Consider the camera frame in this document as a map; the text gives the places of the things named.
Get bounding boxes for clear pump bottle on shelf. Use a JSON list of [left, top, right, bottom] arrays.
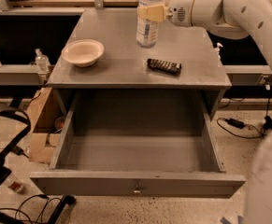
[[35, 49, 50, 72]]

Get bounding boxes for black floor cables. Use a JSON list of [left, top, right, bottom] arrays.
[[0, 194, 78, 224]]

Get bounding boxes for white paper bowl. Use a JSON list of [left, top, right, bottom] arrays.
[[61, 39, 105, 67]]

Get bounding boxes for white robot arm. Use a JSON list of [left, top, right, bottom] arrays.
[[137, 0, 272, 224]]

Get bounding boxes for grey open drawer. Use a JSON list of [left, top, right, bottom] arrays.
[[31, 90, 246, 198]]

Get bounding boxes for grey cabinet counter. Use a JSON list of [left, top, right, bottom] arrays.
[[48, 8, 231, 90]]

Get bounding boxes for dark ridged bar object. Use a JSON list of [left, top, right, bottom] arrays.
[[147, 59, 182, 76]]

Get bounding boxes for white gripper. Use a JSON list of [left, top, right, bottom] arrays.
[[137, 0, 194, 27]]

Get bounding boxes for small white spray bottle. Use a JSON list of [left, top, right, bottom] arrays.
[[214, 42, 223, 59]]

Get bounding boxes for clear blue plastic bottle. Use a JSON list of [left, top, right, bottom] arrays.
[[136, 0, 162, 48]]

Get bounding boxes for brown cardboard box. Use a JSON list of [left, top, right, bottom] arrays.
[[26, 88, 61, 163]]

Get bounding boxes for black power adapter with cable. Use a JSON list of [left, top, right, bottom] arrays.
[[216, 116, 272, 139]]

